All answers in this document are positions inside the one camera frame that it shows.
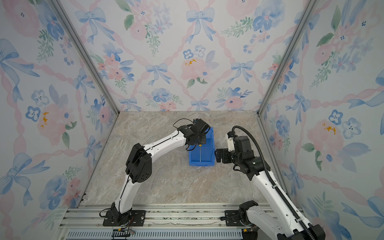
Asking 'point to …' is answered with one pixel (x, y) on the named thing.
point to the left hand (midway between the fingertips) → (204, 138)
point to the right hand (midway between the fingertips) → (223, 150)
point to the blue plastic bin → (204, 155)
